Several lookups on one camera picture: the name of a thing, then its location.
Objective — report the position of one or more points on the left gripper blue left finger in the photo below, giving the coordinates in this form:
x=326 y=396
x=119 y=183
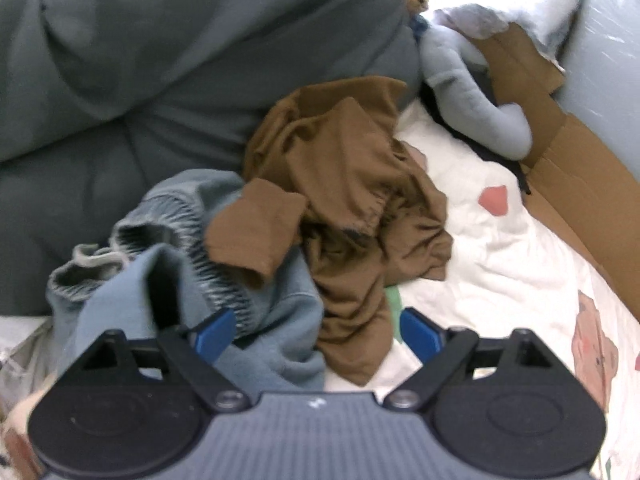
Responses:
x=212 y=336

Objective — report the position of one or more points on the brown cat print t-shirt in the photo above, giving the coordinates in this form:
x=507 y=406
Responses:
x=325 y=173

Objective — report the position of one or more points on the grey-blue sweatpants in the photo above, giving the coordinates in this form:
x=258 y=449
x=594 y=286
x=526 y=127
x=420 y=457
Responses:
x=155 y=273

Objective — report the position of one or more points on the grey U-shaped neck pillow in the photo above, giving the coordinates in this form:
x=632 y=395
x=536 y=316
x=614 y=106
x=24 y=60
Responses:
x=454 y=69

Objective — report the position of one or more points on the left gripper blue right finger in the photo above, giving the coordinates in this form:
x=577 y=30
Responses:
x=424 y=337

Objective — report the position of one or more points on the white patterned bed sheet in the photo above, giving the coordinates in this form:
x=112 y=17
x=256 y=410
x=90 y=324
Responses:
x=508 y=270

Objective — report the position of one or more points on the flattened brown cardboard box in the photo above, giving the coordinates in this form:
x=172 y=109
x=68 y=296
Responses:
x=581 y=190

